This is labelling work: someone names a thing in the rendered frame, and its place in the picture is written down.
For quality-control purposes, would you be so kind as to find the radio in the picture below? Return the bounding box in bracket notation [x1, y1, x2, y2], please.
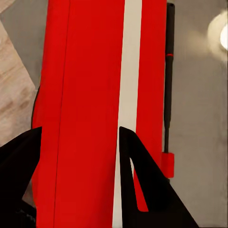
[31, 0, 175, 228]

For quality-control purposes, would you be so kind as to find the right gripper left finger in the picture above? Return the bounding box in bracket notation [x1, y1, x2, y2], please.
[0, 126, 42, 228]

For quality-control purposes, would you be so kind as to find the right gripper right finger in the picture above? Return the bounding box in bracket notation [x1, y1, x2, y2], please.
[119, 126, 199, 228]

